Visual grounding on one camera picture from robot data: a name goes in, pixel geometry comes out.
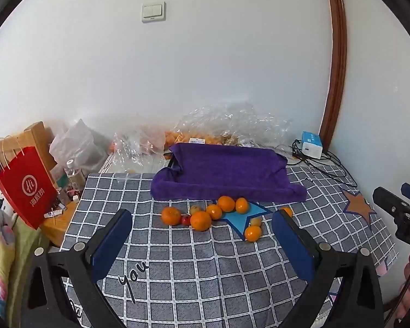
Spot green-brown fruit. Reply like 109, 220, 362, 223
250, 216, 262, 227

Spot large orange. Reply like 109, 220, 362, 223
190, 211, 212, 232
161, 207, 182, 226

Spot small brownish kiwi fruit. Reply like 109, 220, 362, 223
189, 205, 203, 215

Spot white blue charger box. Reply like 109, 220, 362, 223
301, 131, 323, 159

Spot grey checkered tablecloth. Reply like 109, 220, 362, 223
61, 165, 398, 327

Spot red paper bag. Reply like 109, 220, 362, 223
0, 147, 57, 230

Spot clear plastic bottle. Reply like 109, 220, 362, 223
65, 159, 86, 192

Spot white plastic bag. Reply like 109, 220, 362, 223
49, 119, 107, 173

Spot small red fruit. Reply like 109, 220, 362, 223
181, 215, 191, 227

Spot purple towel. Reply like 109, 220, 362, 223
151, 143, 307, 204

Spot clear plastic bag of fruit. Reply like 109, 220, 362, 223
109, 101, 291, 173

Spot black cables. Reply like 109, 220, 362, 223
290, 138, 358, 188

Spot brown wooden door frame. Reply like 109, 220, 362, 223
319, 0, 347, 151

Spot white wall switch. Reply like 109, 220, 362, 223
140, 2, 166, 23

